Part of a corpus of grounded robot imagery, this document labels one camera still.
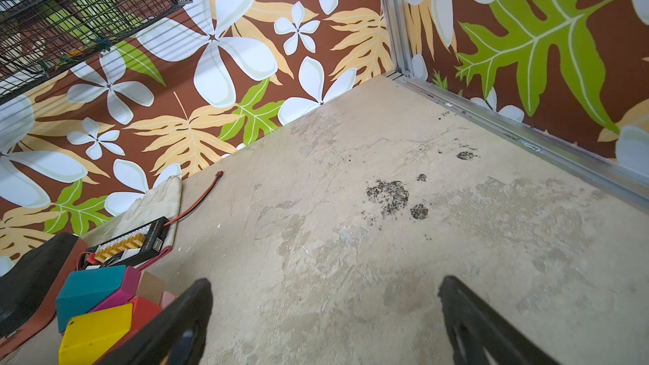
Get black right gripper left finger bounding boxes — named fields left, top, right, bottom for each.
left=98, top=278, right=213, bottom=364

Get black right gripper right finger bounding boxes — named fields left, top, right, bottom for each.
left=438, top=275, right=557, bottom=364

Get light pink wood block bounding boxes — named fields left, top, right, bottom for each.
left=159, top=291, right=176, bottom=309

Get red wood block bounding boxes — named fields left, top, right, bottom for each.
left=110, top=297, right=162, bottom=351

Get natural wood arch block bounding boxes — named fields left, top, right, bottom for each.
left=135, top=271, right=166, bottom=304

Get magenta wood block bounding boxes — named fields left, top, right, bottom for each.
left=91, top=265, right=141, bottom=313

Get yellow rounded wood block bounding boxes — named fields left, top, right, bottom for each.
left=58, top=303, right=133, bottom=365

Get teal wood block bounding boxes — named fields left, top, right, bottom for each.
left=55, top=265, right=126, bottom=334

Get black charging board yellow connectors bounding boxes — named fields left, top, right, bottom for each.
left=76, top=171, right=224, bottom=270

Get white work glove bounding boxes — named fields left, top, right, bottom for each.
left=81, top=176, right=182, bottom=246

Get black and red tool case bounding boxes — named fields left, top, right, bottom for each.
left=1, top=233, right=88, bottom=358

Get black wire basket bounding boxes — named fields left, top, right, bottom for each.
left=1, top=0, right=192, bottom=103

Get aluminium frame post right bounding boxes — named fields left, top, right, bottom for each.
left=381, top=0, right=413, bottom=78

